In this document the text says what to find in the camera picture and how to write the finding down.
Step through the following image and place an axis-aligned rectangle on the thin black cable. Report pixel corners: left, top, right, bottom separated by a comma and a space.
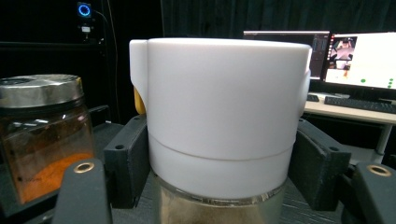
92, 0, 122, 124

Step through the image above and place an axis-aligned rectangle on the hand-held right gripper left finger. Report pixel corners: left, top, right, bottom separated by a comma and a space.
50, 113, 151, 224

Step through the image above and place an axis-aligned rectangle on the black keyboard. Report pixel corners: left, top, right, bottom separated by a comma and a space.
323, 95, 396, 115

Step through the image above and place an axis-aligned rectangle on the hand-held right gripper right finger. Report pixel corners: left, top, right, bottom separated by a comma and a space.
288, 118, 396, 224

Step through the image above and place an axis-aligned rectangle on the black two-tier shelf rack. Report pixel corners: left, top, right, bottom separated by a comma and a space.
0, 105, 396, 224

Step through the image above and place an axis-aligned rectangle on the bright-screen computer monitor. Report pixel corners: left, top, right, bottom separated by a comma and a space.
322, 31, 396, 91

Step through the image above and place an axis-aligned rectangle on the metal-lid spice jar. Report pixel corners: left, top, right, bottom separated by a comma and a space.
0, 73, 96, 205

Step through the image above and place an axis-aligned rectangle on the camera with blue ring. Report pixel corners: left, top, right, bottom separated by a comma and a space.
76, 1, 93, 35

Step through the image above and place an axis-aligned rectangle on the dark-screen computer monitor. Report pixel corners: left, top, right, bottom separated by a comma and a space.
242, 29, 331, 81

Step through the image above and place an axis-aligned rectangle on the white-lid jar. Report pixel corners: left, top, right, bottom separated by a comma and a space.
128, 37, 313, 224

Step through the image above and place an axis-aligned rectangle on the white desk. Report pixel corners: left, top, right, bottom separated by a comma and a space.
303, 91, 396, 157

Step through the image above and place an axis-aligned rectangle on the dark curtain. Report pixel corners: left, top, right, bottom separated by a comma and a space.
161, 0, 396, 40

